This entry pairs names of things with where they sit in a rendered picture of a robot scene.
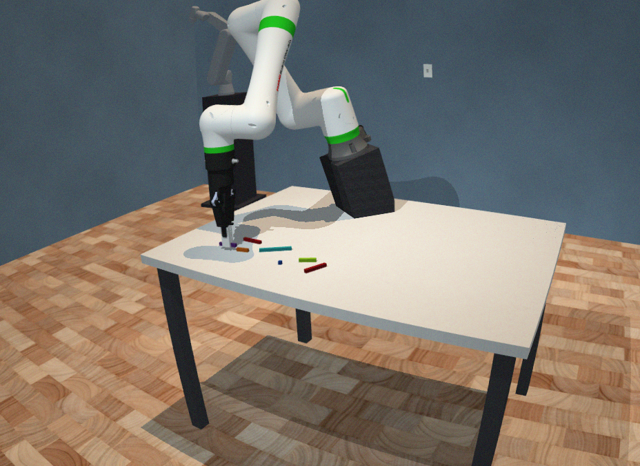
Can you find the turquoise rod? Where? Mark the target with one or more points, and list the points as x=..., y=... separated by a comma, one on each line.
x=281, y=248

